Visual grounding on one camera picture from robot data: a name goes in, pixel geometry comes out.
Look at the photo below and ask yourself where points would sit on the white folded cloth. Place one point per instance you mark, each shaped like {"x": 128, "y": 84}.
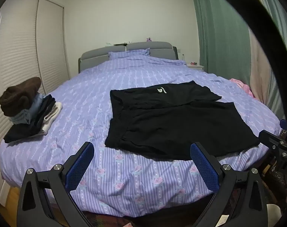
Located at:
{"x": 51, "y": 117}

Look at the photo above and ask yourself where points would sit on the white nightstand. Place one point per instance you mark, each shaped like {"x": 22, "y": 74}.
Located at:
{"x": 196, "y": 66}

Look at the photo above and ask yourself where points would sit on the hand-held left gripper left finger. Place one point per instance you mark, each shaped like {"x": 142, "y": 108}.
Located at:
{"x": 79, "y": 166}

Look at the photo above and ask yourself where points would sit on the beige sheer curtain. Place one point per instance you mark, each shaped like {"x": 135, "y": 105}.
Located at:
{"x": 261, "y": 71}

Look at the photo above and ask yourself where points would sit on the white louvered wardrobe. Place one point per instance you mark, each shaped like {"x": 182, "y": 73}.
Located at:
{"x": 15, "y": 52}

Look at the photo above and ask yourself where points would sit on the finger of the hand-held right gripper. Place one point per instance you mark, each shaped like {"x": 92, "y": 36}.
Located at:
{"x": 268, "y": 138}

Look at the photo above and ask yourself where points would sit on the brown folded cloth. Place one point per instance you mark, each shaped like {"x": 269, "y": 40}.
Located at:
{"x": 18, "y": 97}

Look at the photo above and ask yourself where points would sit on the white object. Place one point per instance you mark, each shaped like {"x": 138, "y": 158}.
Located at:
{"x": 273, "y": 215}

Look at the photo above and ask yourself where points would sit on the pink cloth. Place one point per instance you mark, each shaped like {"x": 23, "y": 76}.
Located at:
{"x": 240, "y": 86}

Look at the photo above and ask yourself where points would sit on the black pants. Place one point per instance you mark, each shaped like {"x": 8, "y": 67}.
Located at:
{"x": 169, "y": 123}

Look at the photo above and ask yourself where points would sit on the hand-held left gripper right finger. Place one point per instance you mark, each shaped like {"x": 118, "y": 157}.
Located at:
{"x": 204, "y": 167}

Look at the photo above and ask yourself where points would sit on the purple floral striped duvet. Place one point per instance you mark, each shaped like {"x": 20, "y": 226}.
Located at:
{"x": 86, "y": 99}

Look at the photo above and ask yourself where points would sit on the purple striped pillow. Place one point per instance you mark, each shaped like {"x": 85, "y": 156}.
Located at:
{"x": 129, "y": 54}

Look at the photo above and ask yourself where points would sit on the light blue folded cloth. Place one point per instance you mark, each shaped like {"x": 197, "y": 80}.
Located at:
{"x": 25, "y": 117}

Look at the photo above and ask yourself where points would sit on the green curtain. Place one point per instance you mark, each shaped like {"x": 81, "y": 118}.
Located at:
{"x": 219, "y": 28}
{"x": 259, "y": 14}
{"x": 275, "y": 4}

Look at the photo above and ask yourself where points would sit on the dark folded clothes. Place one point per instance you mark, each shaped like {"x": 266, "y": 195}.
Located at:
{"x": 23, "y": 131}

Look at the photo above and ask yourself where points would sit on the grey upholstered headboard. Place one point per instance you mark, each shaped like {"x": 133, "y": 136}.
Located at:
{"x": 93, "y": 54}

